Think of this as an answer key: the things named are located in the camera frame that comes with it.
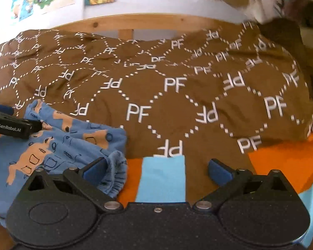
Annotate white and tan cloth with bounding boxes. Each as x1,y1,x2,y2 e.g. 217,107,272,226
219,0,285,26

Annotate blue printed pants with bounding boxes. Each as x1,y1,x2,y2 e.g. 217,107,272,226
0,99,128,219

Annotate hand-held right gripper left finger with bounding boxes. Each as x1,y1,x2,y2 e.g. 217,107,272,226
22,157,124,213

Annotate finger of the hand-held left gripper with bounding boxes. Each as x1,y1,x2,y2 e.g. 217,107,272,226
0,103,15,116

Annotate brown patterned blanket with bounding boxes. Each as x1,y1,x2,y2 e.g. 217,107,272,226
0,22,313,179

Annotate multicoloured patchwork blanket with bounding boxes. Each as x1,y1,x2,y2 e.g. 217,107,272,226
0,131,313,250

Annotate wooden bed frame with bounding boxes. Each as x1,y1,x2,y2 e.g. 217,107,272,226
49,12,226,41

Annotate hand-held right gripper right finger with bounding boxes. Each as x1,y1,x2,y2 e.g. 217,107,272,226
194,158,296,213

